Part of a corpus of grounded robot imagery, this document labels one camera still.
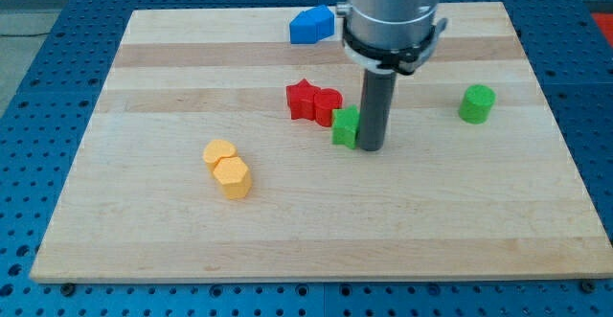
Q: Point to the yellow hexagon block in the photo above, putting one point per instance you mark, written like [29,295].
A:
[233,177]

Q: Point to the red star block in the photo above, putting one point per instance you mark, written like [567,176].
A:
[300,99]

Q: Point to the yellow heart block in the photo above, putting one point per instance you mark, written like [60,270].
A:
[215,151]

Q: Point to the green cylinder block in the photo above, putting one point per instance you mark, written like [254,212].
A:
[476,104]

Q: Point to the blue pentagon block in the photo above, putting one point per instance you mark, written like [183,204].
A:
[312,25]

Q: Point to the green star block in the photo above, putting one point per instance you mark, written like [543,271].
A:
[345,124]

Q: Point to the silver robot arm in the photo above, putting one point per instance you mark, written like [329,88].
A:
[386,38]

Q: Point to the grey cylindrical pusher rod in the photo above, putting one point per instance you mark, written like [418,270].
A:
[375,104]

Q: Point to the wooden board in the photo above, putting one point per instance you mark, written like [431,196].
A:
[443,200]

